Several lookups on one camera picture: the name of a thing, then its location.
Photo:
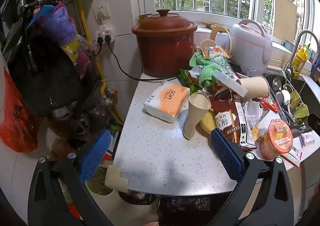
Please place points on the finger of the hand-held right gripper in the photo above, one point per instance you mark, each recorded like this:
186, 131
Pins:
314, 122

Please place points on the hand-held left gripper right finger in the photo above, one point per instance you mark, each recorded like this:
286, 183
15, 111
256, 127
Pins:
225, 154

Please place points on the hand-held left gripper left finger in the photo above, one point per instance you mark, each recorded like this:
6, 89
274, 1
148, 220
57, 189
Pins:
95, 155

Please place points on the large brown snack bag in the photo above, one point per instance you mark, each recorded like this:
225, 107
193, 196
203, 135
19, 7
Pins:
226, 116

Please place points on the beige paper cup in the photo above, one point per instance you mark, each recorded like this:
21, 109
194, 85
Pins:
255, 86
196, 113

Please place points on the trash bin with black bag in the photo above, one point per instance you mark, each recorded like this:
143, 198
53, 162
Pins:
192, 209

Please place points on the dark green scrub pad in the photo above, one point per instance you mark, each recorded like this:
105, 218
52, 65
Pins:
302, 112

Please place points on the purple white small packet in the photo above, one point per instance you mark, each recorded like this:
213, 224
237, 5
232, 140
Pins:
307, 138

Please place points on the white bucket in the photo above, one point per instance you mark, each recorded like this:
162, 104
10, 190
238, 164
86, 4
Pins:
100, 183

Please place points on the yellow green scrub pad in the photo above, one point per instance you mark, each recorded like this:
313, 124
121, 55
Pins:
295, 98

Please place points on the beige corner guard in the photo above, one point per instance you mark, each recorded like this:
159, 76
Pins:
116, 178

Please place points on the instant noodle cup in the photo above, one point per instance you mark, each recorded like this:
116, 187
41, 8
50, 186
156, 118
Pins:
276, 138

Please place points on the red snack packet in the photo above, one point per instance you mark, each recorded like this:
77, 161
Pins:
270, 105

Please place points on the yellow dish soap bottle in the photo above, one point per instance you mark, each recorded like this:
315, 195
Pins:
300, 62

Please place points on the white paper strip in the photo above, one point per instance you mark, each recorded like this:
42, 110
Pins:
230, 82

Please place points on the orange white tissue pack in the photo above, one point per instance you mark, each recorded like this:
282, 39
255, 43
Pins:
166, 100

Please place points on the metal faucet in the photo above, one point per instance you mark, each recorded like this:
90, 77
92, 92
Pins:
297, 41

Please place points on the green cloth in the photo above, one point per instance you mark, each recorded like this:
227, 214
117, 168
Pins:
206, 72

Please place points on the green snack bag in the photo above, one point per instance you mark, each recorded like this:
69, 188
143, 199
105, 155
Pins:
186, 78

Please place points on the red plastic bag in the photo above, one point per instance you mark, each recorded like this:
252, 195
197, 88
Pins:
15, 121

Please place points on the crumpled white paper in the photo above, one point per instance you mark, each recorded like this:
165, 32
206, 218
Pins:
196, 71

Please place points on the black bag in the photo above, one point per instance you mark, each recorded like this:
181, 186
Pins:
42, 76

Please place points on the white rice cooker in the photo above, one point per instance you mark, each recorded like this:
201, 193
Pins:
250, 46

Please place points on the orange white snack packet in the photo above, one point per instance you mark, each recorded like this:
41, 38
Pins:
218, 51

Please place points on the beige cutting board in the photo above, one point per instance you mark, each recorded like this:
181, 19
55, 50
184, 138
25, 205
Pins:
285, 18

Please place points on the beige paper bowl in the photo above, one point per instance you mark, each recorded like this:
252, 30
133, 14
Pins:
206, 45

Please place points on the white power strip with plugs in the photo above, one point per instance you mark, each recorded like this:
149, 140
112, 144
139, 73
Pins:
105, 33

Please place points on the red clay pot with lid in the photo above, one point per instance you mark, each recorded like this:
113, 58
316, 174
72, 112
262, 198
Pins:
165, 46

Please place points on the yellow gas pipe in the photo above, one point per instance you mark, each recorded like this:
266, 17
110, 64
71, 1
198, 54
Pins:
85, 23

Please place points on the purple plastic bag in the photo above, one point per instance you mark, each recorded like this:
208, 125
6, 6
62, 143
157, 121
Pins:
57, 25

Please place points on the blue plastic bag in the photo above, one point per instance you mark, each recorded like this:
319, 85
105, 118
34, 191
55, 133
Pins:
42, 15

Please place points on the white wall socket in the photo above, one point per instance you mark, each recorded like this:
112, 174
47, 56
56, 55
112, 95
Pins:
102, 11

